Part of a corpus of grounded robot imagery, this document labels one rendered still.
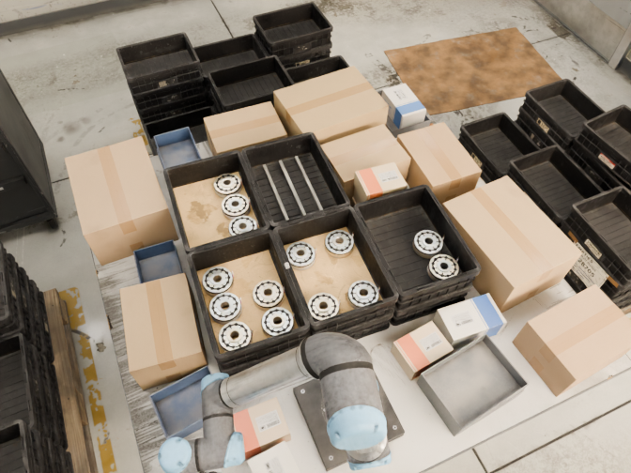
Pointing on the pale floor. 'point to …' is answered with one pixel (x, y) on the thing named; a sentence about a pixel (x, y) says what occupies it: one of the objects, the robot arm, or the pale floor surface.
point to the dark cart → (22, 168)
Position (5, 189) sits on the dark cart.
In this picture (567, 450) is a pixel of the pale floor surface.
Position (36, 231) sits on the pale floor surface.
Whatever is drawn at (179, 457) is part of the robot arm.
